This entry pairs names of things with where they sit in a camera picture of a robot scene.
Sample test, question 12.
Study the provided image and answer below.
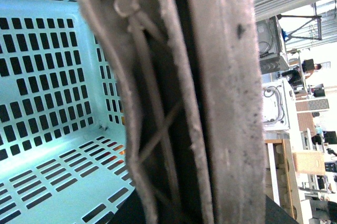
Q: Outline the grey appliance on top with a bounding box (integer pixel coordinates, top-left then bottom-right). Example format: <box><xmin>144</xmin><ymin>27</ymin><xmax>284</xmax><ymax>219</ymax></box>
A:
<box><xmin>256</xmin><ymin>16</ymin><xmax>289</xmax><ymax>74</ymax></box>

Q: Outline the light blue plastic basket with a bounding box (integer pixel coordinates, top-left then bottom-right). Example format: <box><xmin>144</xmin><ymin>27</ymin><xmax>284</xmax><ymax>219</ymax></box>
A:
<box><xmin>1</xmin><ymin>0</ymin><xmax>134</xmax><ymax>223</ymax></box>

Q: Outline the cardboard box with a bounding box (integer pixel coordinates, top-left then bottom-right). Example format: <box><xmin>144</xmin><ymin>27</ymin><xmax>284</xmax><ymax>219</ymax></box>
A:
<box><xmin>293</xmin><ymin>150</ymin><xmax>325</xmax><ymax>176</ymax></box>

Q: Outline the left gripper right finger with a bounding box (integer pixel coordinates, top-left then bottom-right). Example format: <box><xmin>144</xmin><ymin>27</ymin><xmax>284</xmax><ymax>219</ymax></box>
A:
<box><xmin>188</xmin><ymin>0</ymin><xmax>265</xmax><ymax>223</ymax></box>

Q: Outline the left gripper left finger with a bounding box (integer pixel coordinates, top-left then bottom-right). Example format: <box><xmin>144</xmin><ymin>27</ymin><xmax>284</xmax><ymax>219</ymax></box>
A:
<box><xmin>78</xmin><ymin>0</ymin><xmax>213</xmax><ymax>223</ymax></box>

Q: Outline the white washing machine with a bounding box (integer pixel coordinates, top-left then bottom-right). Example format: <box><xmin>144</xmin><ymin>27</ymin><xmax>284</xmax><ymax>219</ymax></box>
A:
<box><xmin>261</xmin><ymin>79</ymin><xmax>290</xmax><ymax>131</ymax></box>

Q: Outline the seated person in black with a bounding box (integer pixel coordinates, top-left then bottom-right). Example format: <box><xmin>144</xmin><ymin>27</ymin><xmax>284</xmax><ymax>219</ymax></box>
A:
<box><xmin>277</xmin><ymin>59</ymin><xmax>322</xmax><ymax>86</ymax></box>

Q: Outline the wooden cabinet frame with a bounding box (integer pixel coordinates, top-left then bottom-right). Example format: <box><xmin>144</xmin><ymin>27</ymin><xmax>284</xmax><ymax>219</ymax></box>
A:
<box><xmin>265</xmin><ymin>139</ymin><xmax>303</xmax><ymax>223</ymax></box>

